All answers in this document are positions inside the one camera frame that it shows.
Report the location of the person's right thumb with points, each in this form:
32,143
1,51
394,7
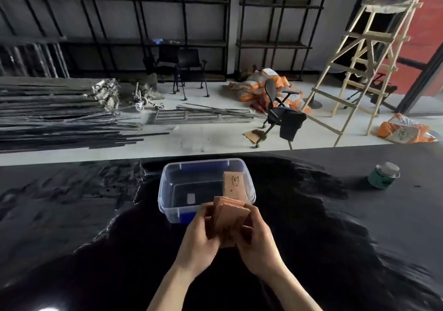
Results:
242,234

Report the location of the person's right forearm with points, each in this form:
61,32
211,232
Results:
290,291

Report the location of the person's left hand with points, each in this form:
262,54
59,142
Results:
197,243

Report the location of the metal grate frame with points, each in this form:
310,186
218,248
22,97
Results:
204,113

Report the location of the brown card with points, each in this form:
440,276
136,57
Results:
234,185

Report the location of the black folding chair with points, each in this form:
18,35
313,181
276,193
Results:
165,61
192,68

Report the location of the pile of black metal bars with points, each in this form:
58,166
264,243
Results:
58,117

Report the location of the person's right hand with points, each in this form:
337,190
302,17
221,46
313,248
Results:
258,248

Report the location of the wooden ladder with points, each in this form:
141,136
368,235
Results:
367,58

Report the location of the black office chair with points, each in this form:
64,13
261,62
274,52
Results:
282,115

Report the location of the brown cardboard piece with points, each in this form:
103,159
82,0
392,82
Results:
254,135

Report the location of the orange and white sack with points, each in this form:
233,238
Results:
403,129

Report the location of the black metal shelf rack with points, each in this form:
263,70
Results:
114,23
277,27

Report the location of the stack of brown cards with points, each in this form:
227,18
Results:
229,219

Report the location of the pile of orange sacks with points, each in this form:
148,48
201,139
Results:
263,86

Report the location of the person's left forearm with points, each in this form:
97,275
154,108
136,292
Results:
173,290

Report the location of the black chair base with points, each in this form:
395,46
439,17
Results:
375,91

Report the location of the caster wheel assembly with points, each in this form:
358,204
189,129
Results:
145,99

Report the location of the person's left thumb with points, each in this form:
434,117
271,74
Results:
207,222

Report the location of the clear plastic storage box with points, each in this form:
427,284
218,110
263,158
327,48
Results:
204,189

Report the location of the green tin can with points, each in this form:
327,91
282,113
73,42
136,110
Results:
383,176

